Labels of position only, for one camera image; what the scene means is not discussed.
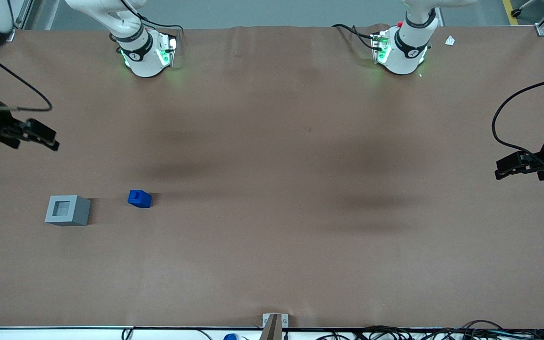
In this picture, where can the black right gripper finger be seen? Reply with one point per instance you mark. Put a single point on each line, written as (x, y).
(47, 144)
(40, 131)

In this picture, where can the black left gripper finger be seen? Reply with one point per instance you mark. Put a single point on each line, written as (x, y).
(515, 160)
(517, 171)

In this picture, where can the blue plastic part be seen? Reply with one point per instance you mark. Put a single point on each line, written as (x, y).
(139, 199)

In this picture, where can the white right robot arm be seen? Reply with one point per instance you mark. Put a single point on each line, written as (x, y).
(147, 56)

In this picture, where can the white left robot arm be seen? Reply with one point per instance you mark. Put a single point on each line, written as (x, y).
(409, 54)

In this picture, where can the gray square base block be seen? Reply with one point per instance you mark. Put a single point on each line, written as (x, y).
(80, 212)

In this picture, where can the white paper scrap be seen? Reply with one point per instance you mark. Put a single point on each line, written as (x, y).
(450, 40)

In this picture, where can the paper table cover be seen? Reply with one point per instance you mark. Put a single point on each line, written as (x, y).
(272, 212)

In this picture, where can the small blue round object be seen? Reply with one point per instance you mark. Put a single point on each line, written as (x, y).
(230, 337)

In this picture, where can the small metal bracket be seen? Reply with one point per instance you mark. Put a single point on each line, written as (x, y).
(266, 318)

